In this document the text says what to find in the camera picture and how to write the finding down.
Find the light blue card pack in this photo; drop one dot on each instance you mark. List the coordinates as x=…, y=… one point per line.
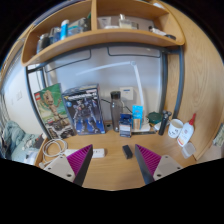
x=137, y=115

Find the black charger block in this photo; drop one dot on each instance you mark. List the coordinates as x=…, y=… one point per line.
x=127, y=151

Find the white power strip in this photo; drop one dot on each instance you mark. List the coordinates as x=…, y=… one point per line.
x=99, y=153

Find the dark metal desk frame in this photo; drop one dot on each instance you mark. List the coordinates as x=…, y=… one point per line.
x=180, y=80

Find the white wall switch plate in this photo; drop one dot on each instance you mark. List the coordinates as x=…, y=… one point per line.
x=18, y=95

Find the wooden shelf unit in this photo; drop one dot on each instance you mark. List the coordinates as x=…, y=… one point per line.
x=100, y=38

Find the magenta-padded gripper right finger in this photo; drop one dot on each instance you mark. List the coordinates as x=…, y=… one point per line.
x=165, y=165

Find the black electric shaver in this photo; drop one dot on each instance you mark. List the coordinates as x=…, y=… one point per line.
x=164, y=123

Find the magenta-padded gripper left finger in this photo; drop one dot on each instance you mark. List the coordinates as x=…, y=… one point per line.
x=61, y=165

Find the small blue box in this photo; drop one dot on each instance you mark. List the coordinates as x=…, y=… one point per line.
x=125, y=126

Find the clear bottle with dark cap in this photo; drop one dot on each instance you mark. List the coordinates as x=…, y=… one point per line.
x=116, y=113

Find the white pump bottle red top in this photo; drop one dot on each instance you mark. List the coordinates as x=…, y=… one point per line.
x=186, y=133

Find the teal bedding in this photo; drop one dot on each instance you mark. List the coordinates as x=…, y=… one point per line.
x=15, y=140

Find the green tree figure toy box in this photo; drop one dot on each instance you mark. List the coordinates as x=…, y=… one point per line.
x=53, y=110

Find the white mug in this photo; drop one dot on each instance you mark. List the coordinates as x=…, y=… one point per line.
x=175, y=128

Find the white desk lamp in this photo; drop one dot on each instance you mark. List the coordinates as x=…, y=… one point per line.
x=138, y=83

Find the white wall socket panel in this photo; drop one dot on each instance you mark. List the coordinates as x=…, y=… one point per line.
x=127, y=93

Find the blue robot model kit box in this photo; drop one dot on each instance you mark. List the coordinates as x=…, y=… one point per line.
x=83, y=110

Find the clear plastic container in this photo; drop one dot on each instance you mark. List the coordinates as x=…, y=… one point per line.
x=188, y=150

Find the green patterned curtain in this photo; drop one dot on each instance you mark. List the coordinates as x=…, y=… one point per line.
x=220, y=135

